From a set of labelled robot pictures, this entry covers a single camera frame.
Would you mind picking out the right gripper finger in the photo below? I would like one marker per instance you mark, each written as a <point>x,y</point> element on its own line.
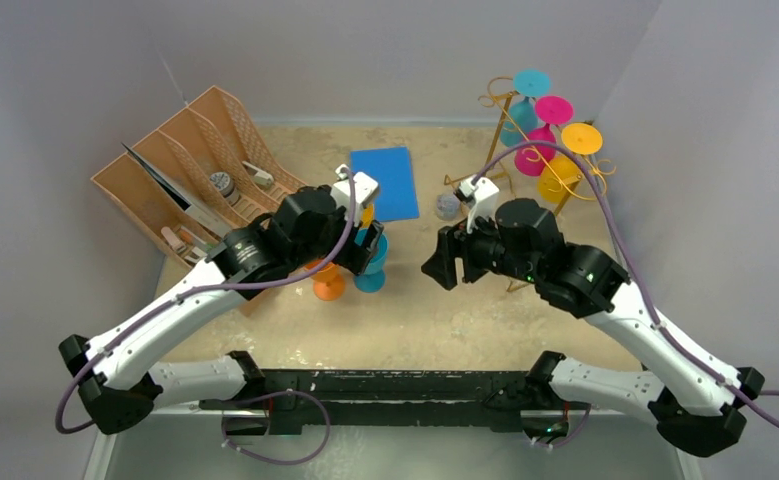
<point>474,253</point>
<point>441,265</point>

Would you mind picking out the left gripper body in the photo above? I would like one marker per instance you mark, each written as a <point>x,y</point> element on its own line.
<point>352,254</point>

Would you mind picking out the pink desk file organizer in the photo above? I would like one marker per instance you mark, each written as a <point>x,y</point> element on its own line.
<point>212,133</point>

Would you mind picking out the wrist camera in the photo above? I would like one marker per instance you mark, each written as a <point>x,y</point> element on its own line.
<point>480,196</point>
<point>354,191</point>

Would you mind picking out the blue rectangular card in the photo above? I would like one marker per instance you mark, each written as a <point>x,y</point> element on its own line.
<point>392,169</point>

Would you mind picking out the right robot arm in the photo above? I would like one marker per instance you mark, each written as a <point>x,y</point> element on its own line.
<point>682,390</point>

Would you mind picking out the teal wine glass front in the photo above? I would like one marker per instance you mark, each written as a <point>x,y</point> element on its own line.
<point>373,279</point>

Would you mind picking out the teal wine glass rear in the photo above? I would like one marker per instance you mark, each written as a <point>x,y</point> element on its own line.
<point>529,83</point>

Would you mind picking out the dark folder in organizer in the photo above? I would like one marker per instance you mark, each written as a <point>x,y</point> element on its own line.
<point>188,202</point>

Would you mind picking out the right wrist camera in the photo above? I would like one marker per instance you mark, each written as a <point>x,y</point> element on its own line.
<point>480,196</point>

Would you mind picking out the orange wine glass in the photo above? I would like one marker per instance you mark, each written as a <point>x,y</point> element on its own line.
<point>328,283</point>

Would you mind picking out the teal wine glass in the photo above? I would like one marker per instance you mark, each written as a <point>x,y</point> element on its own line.
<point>529,83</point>
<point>373,279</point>

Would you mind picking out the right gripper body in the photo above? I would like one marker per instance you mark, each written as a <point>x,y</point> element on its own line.
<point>460,252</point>

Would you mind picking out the yellow wine glass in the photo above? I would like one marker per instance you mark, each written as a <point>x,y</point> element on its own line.
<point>560,176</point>

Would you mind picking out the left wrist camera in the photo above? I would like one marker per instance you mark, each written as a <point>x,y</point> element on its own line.
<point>354,191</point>

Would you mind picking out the small clear glitter ball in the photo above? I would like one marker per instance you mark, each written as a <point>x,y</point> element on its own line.
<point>447,206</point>

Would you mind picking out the magenta wine glass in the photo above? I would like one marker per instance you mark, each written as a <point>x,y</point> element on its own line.
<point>552,111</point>

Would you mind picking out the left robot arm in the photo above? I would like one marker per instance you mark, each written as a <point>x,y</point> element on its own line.
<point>119,375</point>

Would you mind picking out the gold wire glass rack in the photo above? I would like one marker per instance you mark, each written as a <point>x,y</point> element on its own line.
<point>501,95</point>

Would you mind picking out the white stapler in organizer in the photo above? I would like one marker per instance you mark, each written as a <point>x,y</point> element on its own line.
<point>259,176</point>

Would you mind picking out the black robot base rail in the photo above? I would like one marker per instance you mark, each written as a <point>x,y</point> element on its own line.
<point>501,401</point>

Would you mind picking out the yellow-orange wine glass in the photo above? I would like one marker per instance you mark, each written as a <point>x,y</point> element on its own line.
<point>367,216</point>

